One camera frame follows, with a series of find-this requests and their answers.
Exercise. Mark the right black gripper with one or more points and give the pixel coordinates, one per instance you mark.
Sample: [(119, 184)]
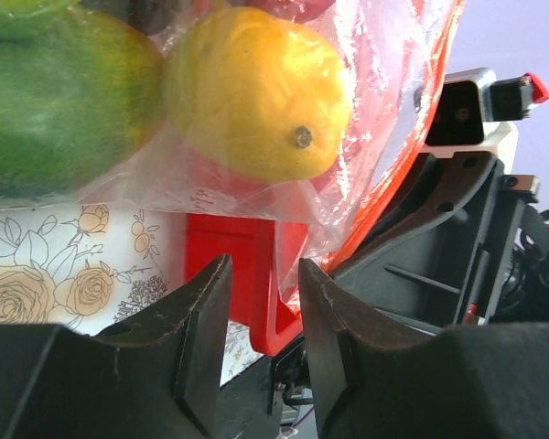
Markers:
[(459, 243)]

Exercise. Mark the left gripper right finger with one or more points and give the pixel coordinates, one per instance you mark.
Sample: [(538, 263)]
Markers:
[(364, 368)]

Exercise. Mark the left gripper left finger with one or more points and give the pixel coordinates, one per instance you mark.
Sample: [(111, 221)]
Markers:
[(167, 358)]

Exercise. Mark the clear zip top bag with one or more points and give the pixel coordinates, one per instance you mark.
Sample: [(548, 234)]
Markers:
[(394, 52)]

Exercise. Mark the yellow mango toy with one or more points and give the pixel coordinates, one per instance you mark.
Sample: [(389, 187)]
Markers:
[(265, 97)]

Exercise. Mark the green yellow papaya toy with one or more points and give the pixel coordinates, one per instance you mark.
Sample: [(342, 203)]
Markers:
[(75, 101)]

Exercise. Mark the dark red round fruit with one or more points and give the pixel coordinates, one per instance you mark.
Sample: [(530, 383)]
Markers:
[(300, 11)]

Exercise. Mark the red plastic tray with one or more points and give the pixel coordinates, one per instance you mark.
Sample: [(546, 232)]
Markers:
[(260, 249)]

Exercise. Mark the floral table mat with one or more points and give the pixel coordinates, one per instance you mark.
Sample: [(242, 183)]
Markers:
[(87, 267)]

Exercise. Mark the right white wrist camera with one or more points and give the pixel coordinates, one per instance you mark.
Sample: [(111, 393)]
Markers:
[(474, 103)]

